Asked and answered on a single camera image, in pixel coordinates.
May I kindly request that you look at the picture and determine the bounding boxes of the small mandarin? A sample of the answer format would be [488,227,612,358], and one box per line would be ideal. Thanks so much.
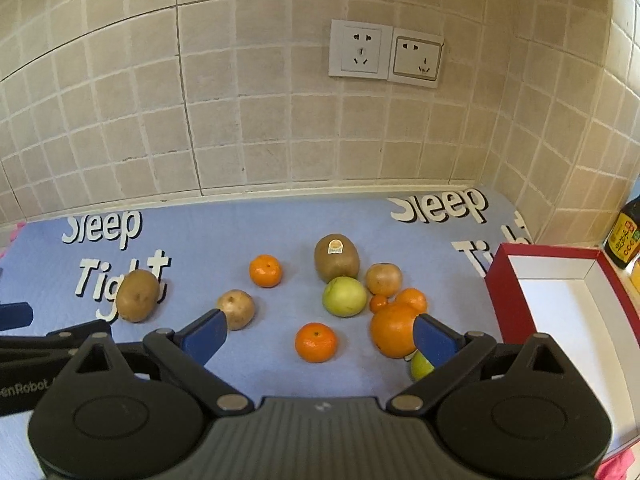
[395,287,428,313]

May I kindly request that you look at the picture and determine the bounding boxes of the small knobby potato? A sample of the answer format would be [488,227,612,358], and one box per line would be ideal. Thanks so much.
[216,289,256,330]

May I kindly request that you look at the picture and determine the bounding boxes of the large orange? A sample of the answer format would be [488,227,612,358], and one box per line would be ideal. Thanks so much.
[369,302,420,359]

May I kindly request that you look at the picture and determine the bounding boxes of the brown potato large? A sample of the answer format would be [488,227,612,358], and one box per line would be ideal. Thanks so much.
[115,270,160,323]

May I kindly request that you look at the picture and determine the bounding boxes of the brown round fruit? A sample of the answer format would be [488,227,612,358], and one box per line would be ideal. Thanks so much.
[364,262,404,298]

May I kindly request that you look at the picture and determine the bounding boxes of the green apple pale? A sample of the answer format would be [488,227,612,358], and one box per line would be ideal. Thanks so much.
[322,276,368,318]

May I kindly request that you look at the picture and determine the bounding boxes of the kiwi with sticker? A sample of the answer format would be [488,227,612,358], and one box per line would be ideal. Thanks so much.
[314,233,360,283]

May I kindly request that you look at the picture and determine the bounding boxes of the red white cardboard box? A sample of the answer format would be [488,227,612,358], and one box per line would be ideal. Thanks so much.
[485,243,639,457]

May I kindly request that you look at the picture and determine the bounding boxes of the yellow detergent jug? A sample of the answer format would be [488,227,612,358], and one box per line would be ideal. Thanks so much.
[627,256,640,292]

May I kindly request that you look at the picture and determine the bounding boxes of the dark soy sauce bottle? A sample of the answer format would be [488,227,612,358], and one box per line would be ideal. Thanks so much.
[604,196,640,269]

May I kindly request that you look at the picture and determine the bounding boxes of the pink cloth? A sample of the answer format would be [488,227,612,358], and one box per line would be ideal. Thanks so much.
[594,448,636,480]

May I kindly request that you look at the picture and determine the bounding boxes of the white wall socket right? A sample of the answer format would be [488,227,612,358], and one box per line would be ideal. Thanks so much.
[387,27,445,89]

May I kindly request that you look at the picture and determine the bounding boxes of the white wall socket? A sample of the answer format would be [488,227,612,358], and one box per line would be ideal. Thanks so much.
[387,27,445,89]
[329,20,394,80]

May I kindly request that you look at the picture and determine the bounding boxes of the white wall socket left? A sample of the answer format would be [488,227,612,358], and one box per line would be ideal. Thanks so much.
[329,20,394,80]

